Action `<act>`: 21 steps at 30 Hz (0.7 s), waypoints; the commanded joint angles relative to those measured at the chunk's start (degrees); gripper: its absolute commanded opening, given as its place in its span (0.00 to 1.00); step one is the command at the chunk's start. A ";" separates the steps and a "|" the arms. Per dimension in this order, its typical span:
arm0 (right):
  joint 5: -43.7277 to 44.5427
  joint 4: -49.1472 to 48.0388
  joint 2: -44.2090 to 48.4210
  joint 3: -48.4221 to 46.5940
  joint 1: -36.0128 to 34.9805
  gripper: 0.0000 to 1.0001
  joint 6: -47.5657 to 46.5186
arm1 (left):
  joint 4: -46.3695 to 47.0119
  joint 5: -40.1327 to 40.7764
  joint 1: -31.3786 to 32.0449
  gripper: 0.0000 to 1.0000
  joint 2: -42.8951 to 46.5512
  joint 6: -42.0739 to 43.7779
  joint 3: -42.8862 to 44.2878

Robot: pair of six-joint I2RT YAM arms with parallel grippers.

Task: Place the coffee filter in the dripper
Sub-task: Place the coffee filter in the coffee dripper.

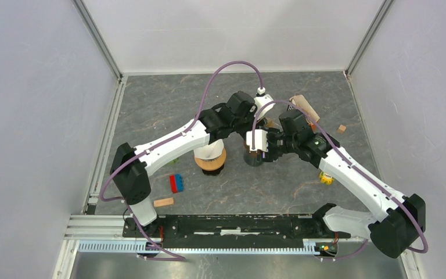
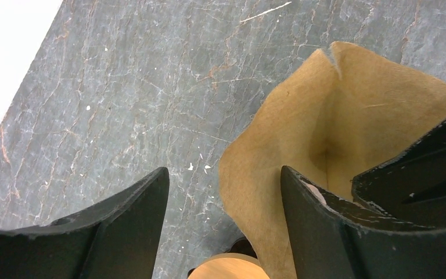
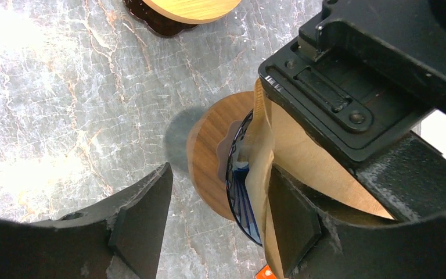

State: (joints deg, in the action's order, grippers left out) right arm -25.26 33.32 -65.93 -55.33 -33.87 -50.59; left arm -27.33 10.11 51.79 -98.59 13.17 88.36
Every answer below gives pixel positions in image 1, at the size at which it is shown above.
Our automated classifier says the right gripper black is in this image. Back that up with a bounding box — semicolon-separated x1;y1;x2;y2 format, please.
257;127;298;163

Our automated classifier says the grey glass carafe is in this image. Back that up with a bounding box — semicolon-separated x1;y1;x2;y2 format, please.
243;152;264;167

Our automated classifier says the white paper coffee filter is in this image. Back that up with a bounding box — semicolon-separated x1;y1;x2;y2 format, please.
193;139;224;160

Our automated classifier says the orange filter box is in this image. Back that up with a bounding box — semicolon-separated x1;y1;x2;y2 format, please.
289;95;320;123

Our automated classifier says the light wooden ring holder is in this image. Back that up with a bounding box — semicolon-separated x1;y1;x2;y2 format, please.
195;148;226;171

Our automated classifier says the brown paper coffee filter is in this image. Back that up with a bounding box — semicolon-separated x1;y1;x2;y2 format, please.
265;120;278;128

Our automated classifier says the dark wooden ring holder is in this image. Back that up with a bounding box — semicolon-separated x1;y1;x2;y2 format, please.
243;141;250;152

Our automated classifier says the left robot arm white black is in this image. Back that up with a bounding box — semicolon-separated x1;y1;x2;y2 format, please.
109;91;270;237

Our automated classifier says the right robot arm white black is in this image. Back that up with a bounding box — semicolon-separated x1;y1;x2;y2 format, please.
247;109;429;258

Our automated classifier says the yellow owl toy block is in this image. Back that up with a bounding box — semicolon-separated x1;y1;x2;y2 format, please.
319;171;335;185

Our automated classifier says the small wooden cube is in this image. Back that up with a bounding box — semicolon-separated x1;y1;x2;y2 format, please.
337;124;347;134

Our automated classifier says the green owl toy block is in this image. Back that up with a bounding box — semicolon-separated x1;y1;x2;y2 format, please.
168;158;179;164

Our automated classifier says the red blue lego brick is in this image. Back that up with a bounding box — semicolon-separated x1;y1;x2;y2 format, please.
170;174;184;194

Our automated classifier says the long wooden block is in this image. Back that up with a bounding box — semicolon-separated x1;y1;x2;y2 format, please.
153;197;175;208

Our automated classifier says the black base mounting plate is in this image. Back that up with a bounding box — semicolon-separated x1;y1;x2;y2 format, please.
123;214;351;249

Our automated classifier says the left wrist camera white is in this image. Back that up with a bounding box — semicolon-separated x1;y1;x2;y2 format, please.
254;87;274;120

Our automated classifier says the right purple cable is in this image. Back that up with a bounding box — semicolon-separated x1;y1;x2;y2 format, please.
251;100;429;263

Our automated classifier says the purple cable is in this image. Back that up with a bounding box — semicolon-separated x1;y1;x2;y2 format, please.
251;100;429;263
99;60;265;261

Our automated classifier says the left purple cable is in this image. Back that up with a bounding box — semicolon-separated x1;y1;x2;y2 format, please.
99;60;265;261

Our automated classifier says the aluminium frame rail front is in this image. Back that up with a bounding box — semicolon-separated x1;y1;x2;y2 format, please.
52;214;426;279

